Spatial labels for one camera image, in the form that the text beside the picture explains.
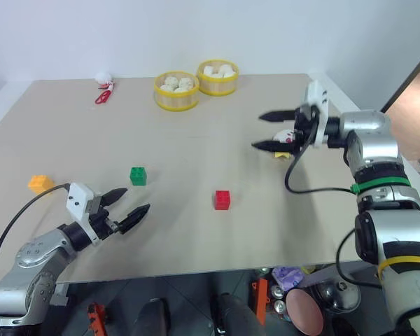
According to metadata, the brown round ball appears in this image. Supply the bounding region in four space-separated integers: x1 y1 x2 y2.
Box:
286 288 325 335

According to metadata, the purple snack packet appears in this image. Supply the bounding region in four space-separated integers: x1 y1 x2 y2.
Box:
271 266 305 292

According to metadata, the black right elbow cable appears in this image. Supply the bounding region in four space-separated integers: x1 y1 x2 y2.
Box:
335 226 384 290

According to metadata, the orange clamp tool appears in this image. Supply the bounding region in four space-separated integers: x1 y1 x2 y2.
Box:
86 302 109 336

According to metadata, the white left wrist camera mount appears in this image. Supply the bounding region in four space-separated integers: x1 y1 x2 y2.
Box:
65 181 103 246

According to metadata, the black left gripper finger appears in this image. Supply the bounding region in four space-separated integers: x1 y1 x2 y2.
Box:
118 203 152 235
101 188 129 209

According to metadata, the orange toy brick cube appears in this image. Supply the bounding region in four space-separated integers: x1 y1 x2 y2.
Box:
27 174 56 196

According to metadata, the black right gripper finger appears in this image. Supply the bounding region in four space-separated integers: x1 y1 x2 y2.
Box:
251 138 298 155
258 108 298 125

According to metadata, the red toy brick cube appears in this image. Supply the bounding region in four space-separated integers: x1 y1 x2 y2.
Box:
214 189 232 211

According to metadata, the orange plastic bracket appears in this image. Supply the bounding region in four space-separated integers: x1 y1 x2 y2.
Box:
250 278 270 327

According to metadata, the red and white ribbon trinket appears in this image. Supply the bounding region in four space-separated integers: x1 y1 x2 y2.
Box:
94 80 116 106

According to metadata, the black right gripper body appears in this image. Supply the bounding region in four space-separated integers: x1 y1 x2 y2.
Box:
291 103 320 155

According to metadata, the dark door frame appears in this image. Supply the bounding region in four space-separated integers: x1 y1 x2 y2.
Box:
378 44 420 113

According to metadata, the brown cardboard panel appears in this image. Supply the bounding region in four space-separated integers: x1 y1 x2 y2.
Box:
384 58 420 162

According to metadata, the green toy brick cube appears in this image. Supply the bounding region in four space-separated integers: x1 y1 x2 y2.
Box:
129 166 149 187

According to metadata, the bamboo steamer with round buns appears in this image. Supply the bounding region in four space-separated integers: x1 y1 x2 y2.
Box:
153 70 201 113

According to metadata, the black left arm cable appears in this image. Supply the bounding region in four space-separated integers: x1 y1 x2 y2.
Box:
0 182 73 309

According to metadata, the bamboo steamer with white rolls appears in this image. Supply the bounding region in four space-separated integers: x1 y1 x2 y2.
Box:
196 59 241 97

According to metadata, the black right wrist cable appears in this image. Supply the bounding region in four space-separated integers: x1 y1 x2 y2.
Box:
283 107 358 195

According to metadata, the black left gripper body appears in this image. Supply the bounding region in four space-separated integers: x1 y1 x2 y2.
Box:
87 194 122 242

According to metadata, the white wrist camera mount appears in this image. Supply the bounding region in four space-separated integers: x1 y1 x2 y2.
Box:
303 80 333 147
65 181 103 246

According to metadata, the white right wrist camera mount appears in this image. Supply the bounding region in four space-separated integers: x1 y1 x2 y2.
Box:
303 80 333 147

